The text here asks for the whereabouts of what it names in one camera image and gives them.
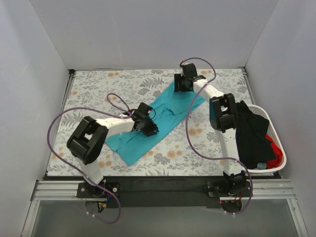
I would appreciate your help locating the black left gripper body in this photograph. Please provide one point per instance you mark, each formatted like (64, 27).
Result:
(150, 128)

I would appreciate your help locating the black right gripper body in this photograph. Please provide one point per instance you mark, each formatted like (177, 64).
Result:
(179, 84)

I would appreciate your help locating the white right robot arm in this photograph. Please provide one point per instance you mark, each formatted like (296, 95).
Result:
(222, 113)

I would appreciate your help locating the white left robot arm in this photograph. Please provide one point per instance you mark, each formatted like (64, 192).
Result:
(87, 140)

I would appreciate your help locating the floral table cloth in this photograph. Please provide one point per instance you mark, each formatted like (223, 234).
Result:
(190, 149)

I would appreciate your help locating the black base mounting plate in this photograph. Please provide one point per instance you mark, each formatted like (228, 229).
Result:
(165, 191)

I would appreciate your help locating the black t shirt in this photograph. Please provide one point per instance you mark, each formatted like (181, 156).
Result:
(252, 146)

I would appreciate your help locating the white laundry basket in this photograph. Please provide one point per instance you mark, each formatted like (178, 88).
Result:
(261, 167)

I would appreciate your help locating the red t shirt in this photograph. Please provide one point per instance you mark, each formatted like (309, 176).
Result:
(274, 163)

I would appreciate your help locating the aluminium front rail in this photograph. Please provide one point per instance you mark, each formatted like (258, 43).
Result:
(61, 208)

